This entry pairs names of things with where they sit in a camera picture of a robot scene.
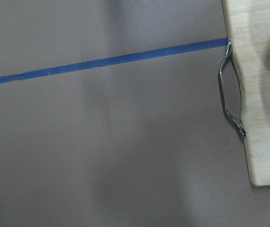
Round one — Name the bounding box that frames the bamboo cutting board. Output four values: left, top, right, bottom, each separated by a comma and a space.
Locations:
222, 0, 270, 186

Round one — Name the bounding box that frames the metal cutting board handle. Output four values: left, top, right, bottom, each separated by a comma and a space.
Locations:
218, 41, 246, 139

